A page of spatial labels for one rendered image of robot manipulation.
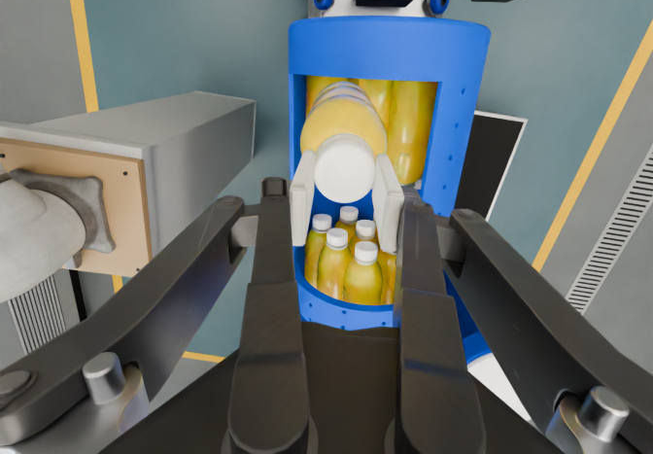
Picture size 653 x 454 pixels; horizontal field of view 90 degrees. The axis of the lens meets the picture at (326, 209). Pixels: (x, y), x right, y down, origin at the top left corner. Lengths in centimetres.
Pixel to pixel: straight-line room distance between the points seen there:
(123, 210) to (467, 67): 70
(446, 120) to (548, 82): 145
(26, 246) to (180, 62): 126
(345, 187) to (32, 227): 62
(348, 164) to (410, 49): 23
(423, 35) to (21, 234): 67
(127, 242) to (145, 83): 116
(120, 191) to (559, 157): 186
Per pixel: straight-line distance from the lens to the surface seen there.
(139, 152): 78
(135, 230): 84
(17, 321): 232
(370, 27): 41
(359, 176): 20
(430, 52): 42
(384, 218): 15
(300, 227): 15
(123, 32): 193
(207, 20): 176
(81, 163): 83
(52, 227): 76
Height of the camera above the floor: 164
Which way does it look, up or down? 66 degrees down
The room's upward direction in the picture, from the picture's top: 173 degrees counter-clockwise
